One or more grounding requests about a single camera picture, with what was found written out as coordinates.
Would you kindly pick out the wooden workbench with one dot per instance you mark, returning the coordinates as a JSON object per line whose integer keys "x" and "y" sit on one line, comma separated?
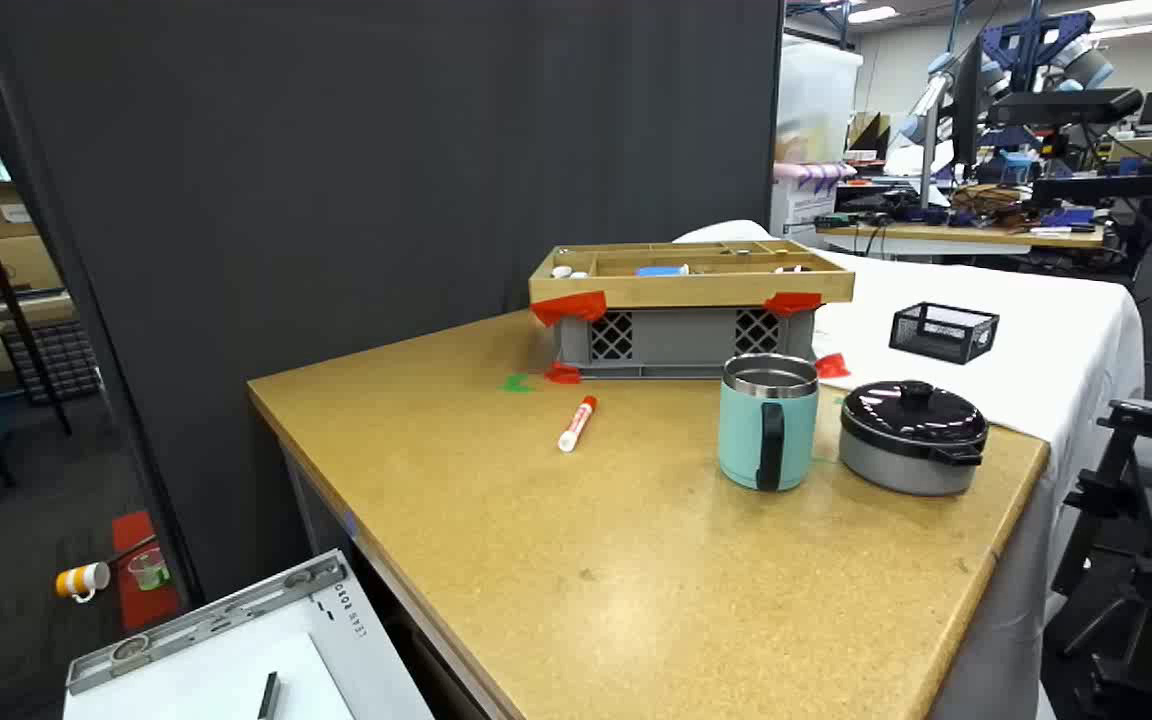
{"x": 963, "y": 243}

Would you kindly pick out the white plastic bin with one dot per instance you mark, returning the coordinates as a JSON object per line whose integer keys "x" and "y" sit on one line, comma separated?
{"x": 816, "y": 95}

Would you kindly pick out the white table cloth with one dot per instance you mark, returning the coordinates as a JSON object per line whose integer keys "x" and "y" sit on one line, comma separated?
{"x": 1068, "y": 363}

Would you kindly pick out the wooden cutlery tray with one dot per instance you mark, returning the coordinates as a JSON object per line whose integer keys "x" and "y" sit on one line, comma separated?
{"x": 680, "y": 284}

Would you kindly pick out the beige tape roll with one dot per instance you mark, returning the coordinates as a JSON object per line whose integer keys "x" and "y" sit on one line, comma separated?
{"x": 83, "y": 581}

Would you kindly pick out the blue metal frame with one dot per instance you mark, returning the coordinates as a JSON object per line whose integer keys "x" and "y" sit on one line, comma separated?
{"x": 1028, "y": 40}

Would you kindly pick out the black divider panel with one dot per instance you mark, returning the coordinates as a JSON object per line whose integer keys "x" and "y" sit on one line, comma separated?
{"x": 376, "y": 203}

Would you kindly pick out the grey pot with black lid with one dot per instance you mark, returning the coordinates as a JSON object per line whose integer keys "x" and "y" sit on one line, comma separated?
{"x": 911, "y": 443}

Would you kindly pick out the black folded stand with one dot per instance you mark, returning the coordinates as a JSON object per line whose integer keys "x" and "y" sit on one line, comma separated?
{"x": 1136, "y": 575}

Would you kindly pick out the red corner bracket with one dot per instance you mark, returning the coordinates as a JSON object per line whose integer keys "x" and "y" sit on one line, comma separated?
{"x": 795, "y": 305}
{"x": 568, "y": 311}

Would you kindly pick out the grey plastic crate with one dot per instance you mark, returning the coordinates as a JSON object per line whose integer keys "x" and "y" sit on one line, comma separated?
{"x": 676, "y": 342}

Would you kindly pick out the small green tape mark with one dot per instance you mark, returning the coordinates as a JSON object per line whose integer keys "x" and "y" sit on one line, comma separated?
{"x": 518, "y": 382}

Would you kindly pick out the red clamp foot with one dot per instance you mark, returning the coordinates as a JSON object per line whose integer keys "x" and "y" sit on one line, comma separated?
{"x": 562, "y": 373}
{"x": 833, "y": 365}

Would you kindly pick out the black pen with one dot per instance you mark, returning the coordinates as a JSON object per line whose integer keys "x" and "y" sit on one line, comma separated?
{"x": 267, "y": 697}

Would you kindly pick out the black metal shelf frame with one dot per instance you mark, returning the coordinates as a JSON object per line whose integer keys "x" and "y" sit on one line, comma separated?
{"x": 17, "y": 323}

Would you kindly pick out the red and white marker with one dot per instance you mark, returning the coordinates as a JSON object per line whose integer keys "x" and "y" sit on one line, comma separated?
{"x": 578, "y": 427}

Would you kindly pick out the white whiteboard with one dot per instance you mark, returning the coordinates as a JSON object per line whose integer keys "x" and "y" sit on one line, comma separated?
{"x": 203, "y": 661}

